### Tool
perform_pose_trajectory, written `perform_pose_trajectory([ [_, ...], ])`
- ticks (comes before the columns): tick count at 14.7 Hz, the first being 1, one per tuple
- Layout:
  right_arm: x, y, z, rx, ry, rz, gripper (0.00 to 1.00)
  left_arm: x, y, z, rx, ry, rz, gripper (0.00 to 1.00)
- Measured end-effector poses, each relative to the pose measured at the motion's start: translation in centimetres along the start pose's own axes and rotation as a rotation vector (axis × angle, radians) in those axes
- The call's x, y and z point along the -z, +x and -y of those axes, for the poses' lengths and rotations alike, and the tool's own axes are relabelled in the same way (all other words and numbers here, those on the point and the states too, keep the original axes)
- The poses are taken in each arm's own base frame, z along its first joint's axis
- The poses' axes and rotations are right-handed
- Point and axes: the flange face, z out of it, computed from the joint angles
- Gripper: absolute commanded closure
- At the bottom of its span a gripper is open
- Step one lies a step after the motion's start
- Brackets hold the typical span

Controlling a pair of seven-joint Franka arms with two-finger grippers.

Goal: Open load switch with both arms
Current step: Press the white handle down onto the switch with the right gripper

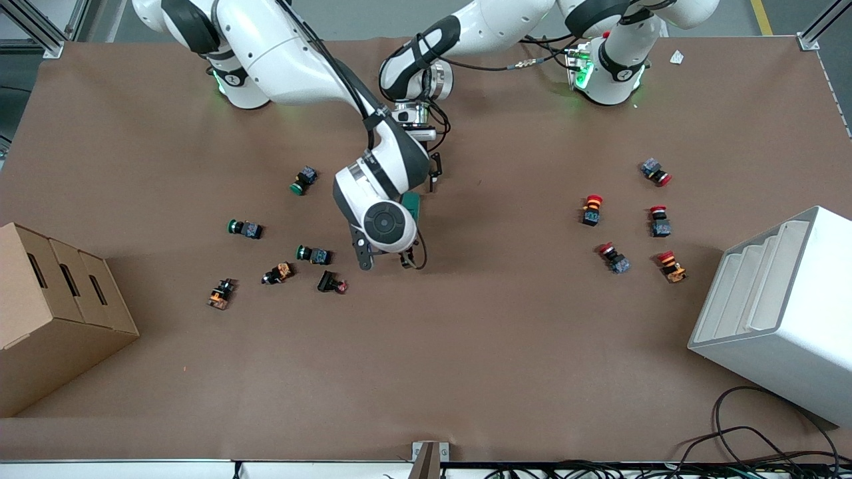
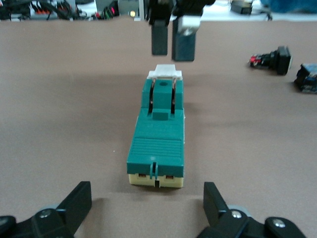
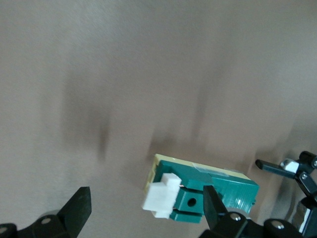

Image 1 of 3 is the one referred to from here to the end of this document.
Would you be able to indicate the black switch with red lamp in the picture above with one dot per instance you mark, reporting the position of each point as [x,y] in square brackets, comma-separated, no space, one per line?
[327,282]

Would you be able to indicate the brown paper table cover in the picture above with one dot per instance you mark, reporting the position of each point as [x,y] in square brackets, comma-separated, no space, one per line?
[466,332]

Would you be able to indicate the white stepped storage rack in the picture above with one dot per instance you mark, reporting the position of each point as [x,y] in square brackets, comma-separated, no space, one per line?
[785,319]

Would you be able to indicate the brown cardboard box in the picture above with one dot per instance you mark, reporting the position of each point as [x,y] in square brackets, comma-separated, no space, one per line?
[60,319]

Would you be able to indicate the red emergency stop grey base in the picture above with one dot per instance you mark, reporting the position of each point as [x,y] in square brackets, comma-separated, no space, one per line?
[619,263]
[652,168]
[660,227]

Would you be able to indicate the black orange selector switch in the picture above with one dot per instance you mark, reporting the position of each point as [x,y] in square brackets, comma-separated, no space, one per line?
[219,296]
[283,271]

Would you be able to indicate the green load switch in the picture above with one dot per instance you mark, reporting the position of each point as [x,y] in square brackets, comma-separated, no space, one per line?
[413,203]

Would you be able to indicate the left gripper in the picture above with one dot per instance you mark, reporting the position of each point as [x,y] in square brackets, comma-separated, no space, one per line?
[434,167]

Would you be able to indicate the aluminium frame profile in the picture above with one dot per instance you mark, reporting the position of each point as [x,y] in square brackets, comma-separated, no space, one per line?
[40,33]
[822,26]

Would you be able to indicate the grey metal camera bracket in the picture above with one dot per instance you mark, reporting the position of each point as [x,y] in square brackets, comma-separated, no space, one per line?
[427,459]

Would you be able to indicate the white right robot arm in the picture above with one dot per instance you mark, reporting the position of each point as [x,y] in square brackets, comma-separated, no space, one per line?
[279,53]

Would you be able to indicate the red emergency stop orange base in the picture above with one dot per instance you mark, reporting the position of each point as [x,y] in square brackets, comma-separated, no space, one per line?
[673,270]
[592,214]

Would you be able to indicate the green push button switch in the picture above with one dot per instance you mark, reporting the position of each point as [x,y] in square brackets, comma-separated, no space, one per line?
[305,178]
[319,256]
[249,230]

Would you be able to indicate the white paper scrap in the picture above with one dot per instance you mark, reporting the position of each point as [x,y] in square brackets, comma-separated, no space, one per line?
[677,57]

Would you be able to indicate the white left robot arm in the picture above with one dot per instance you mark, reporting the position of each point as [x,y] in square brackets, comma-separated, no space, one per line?
[506,26]

